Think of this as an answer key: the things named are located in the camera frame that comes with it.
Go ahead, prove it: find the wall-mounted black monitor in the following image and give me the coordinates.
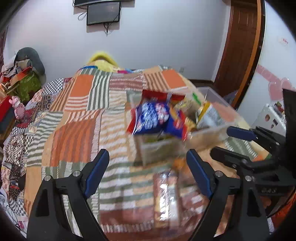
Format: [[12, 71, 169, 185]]
[[86, 1, 121, 26]]

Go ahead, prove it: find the green patterned box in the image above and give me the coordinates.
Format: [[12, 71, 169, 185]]
[[16, 71, 42, 104]]

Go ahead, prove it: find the clear bag with green zipper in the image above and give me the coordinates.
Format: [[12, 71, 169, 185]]
[[174, 92, 203, 122]]

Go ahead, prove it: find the brown wooden door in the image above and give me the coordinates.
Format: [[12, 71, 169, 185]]
[[214, 1, 265, 109]]

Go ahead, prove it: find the white yellow snack packet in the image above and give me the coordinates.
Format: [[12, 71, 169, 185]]
[[196, 101, 226, 130]]

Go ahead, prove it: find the red flat box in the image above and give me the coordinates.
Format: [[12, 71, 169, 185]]
[[0, 95, 15, 134]]

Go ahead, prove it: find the grey cushion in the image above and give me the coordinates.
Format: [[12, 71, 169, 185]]
[[15, 47, 45, 76]]

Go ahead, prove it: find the pink plush toy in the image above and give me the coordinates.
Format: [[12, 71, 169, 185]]
[[9, 96, 25, 120]]

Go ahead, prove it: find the long gold-striped snack pack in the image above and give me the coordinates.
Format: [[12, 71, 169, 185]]
[[154, 169, 181, 230]]

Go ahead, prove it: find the pink heart wall sticker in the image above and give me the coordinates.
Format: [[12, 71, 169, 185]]
[[256, 65, 295, 101]]

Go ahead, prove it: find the clear plastic storage box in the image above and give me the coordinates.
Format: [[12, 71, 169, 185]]
[[127, 87, 241, 166]]

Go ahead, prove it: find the blue red snack bag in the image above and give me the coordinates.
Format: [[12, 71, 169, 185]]
[[126, 101, 188, 141]]

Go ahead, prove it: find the red instant noodle packet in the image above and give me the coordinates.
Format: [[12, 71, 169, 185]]
[[142, 89, 185, 102]]

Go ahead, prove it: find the patchwork striped bed blanket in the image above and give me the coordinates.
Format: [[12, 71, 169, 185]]
[[0, 66, 271, 241]]

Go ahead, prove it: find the yellow plush pillow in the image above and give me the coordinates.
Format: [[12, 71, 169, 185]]
[[87, 51, 121, 72]]

